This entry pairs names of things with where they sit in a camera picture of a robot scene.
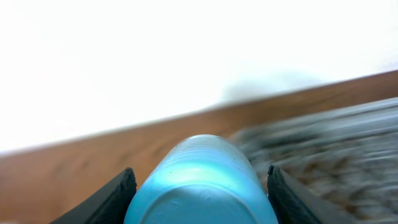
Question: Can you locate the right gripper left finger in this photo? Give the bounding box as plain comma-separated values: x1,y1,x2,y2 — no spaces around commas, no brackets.
52,167,137,224

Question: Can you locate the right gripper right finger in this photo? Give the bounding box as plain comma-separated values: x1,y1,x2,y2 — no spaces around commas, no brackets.
267,165,353,224

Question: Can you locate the light blue cup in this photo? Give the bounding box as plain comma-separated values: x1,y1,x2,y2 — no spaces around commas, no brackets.
124,134,278,224

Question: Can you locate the grey dishwasher rack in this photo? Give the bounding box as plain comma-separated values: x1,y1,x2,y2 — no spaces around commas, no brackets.
232,98,397,223

